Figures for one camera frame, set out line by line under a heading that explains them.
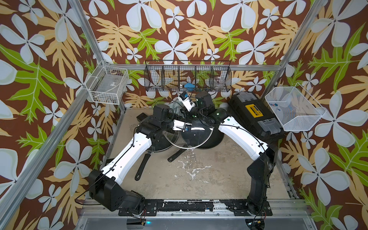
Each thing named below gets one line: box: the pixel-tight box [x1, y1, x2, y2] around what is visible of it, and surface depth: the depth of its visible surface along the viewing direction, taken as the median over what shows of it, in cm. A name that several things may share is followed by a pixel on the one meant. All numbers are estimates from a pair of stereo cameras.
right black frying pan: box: [167, 119, 225, 162], surface depth 80 cm
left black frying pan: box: [134, 126, 180, 181], surface depth 82 cm
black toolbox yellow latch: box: [227, 92, 285, 147], surface depth 96 cm
